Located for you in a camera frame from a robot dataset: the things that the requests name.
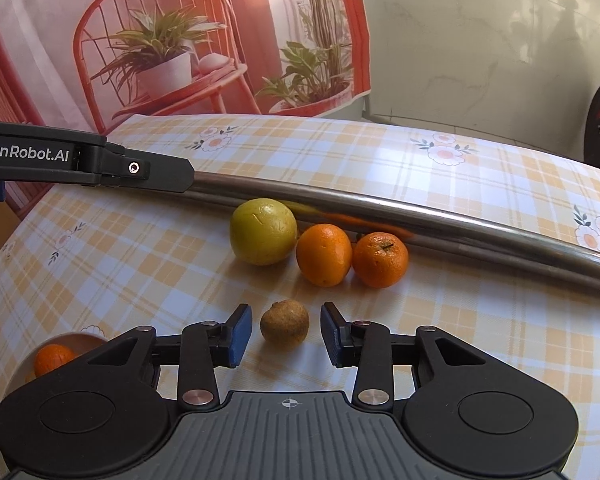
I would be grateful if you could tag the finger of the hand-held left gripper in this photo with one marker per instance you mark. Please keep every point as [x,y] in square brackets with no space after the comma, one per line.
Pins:
[155,172]

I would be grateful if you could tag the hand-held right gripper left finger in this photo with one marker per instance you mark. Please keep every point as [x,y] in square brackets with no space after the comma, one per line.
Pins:
[240,335]

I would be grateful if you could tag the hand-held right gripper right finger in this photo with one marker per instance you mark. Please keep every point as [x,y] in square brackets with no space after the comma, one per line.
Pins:
[330,335]

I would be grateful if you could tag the small brown kiwi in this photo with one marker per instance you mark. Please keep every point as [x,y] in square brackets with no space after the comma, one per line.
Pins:
[284,328]

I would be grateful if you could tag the beige bowl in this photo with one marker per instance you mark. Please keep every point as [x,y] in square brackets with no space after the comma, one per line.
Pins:
[89,342]

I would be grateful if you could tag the orange mandarin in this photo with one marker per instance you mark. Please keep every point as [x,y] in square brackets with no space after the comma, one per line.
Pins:
[325,255]
[52,359]
[380,260]

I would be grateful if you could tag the green-yellow citrus, back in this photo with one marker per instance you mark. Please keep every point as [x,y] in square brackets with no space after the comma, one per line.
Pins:
[263,231]

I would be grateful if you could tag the printed chair and plants backdrop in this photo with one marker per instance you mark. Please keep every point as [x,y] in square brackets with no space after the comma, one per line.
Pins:
[155,35]

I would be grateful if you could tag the metal pole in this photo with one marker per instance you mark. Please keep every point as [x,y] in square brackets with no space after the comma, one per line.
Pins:
[430,215]

